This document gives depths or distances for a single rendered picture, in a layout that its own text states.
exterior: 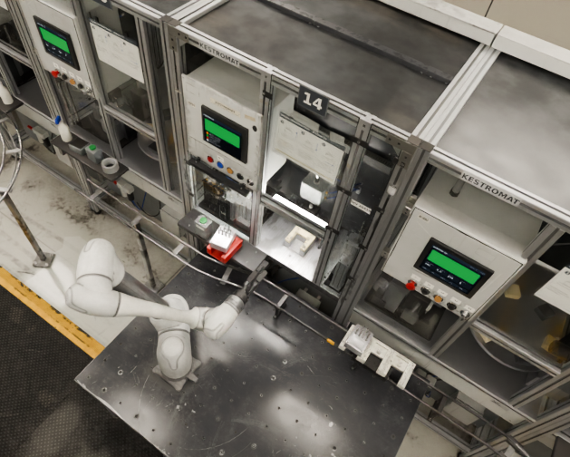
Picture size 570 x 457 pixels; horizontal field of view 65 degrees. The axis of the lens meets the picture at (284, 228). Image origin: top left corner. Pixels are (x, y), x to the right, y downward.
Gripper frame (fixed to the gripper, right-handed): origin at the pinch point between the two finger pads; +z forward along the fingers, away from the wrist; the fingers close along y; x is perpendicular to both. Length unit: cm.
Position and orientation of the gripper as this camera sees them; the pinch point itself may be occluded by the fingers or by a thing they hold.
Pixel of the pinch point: (263, 270)
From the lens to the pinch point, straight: 221.2
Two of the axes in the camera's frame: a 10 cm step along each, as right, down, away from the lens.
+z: 5.5, -6.4, 5.4
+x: -8.3, -4.9, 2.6
